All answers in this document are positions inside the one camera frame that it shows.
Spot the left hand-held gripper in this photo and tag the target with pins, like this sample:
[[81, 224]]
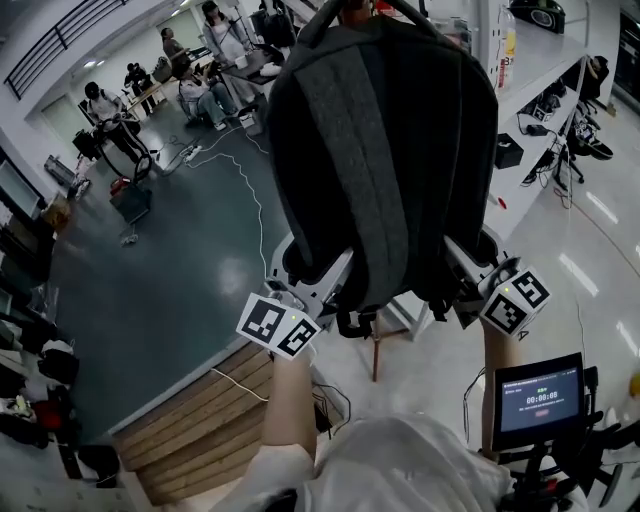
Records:
[[272, 325]]

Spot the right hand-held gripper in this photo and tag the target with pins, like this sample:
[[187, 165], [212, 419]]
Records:
[[515, 305]]

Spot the dark grey backpack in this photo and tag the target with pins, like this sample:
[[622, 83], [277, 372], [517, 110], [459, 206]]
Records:
[[380, 150]]

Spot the person's left forearm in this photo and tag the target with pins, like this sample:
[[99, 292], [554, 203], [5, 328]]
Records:
[[290, 405]]

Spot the person's right forearm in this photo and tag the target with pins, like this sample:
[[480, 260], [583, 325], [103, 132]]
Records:
[[500, 350]]

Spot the small red object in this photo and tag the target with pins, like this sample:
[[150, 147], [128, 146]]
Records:
[[502, 203]]

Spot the black box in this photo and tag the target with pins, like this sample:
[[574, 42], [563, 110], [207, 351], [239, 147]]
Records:
[[507, 150]]

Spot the white power strip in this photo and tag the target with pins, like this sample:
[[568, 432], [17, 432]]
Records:
[[192, 153]]

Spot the black office chair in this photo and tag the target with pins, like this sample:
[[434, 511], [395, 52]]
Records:
[[590, 145]]

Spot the black floor crate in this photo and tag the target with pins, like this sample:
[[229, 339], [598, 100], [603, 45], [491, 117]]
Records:
[[132, 205]]

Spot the black monitor screen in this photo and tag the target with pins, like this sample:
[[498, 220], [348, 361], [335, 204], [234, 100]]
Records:
[[540, 400]]

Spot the red vacuum cleaner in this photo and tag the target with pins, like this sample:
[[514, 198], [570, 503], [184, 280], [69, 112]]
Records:
[[122, 185]]

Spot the white shelf unit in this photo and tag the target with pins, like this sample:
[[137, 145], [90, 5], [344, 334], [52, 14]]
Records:
[[540, 70]]

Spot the wooden step platform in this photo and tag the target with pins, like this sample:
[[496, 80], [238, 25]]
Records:
[[200, 425]]

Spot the yellow object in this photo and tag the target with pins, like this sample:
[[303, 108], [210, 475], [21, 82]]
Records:
[[635, 385]]

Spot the clear plastic bottle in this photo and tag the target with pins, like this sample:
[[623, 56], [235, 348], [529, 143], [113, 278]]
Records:
[[507, 45]]

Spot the person's white shirt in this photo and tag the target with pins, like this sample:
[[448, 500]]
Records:
[[400, 465]]

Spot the black bag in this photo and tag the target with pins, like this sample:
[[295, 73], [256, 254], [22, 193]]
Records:
[[59, 362]]

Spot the black stair railing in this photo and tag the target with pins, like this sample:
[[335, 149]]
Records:
[[55, 40]]

